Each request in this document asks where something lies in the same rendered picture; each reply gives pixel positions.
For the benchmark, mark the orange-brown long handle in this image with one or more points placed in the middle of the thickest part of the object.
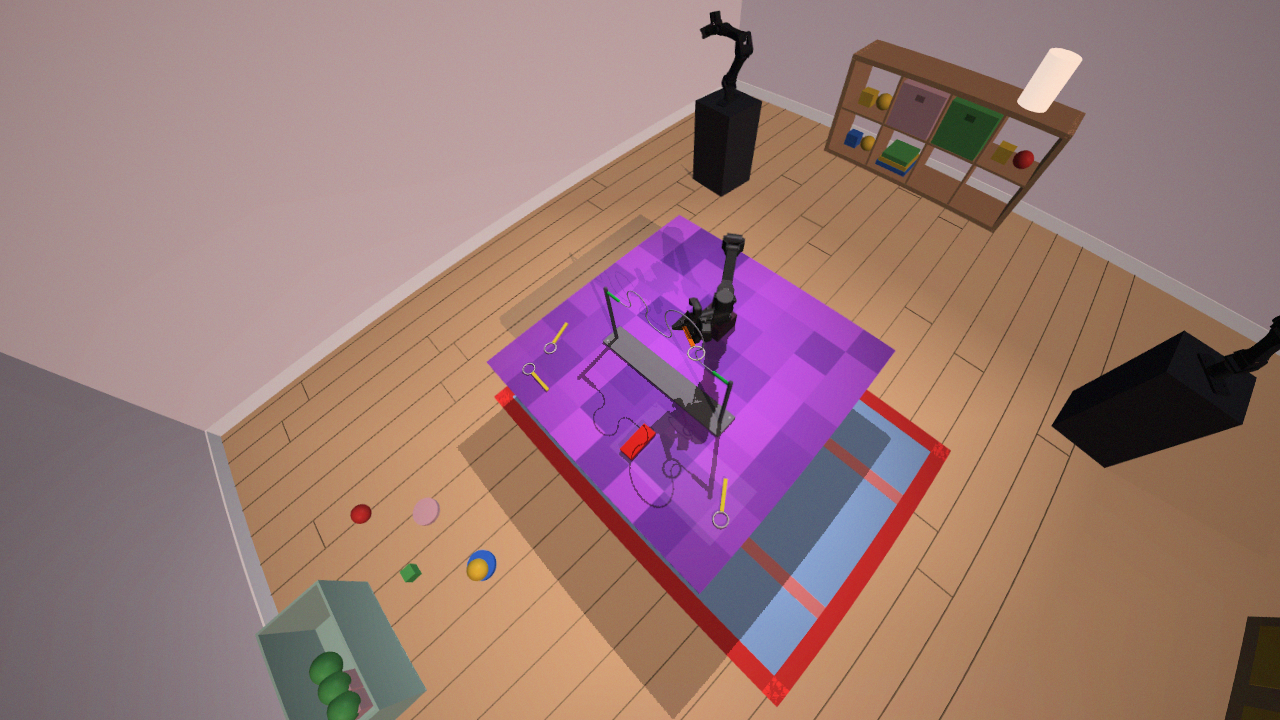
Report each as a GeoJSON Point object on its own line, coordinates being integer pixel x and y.
{"type": "Point", "coordinates": [690, 340]}

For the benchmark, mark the red rectangular block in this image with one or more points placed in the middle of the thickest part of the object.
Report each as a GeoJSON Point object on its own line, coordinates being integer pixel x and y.
{"type": "Point", "coordinates": [641, 438]}

